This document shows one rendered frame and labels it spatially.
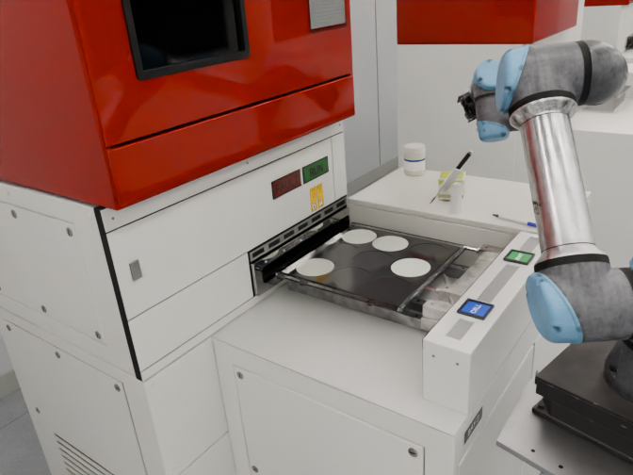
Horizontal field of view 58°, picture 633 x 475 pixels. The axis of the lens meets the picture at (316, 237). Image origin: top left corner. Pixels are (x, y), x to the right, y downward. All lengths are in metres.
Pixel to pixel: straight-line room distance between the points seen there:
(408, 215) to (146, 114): 0.84
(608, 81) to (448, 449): 0.71
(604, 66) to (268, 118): 0.69
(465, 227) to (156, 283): 0.83
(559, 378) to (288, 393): 0.56
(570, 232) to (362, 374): 0.51
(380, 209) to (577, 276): 0.85
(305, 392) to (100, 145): 0.66
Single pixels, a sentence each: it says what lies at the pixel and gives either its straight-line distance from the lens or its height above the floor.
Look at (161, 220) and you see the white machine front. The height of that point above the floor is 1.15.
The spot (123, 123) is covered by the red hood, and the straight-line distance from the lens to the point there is 1.09.
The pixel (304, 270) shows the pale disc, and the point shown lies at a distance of 1.48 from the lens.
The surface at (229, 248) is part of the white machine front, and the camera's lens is 1.38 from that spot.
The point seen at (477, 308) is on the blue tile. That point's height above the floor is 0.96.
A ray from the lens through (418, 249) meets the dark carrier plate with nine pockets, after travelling 1.56.
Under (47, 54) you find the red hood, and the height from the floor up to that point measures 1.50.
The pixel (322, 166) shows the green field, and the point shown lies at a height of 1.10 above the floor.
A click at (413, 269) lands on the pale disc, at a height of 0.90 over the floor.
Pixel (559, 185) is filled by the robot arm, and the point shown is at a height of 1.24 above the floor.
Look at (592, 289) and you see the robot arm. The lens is 0.98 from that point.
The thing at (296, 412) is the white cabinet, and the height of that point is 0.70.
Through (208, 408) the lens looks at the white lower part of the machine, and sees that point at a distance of 1.50.
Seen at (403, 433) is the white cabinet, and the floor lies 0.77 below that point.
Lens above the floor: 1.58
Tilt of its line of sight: 24 degrees down
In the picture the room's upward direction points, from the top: 5 degrees counter-clockwise
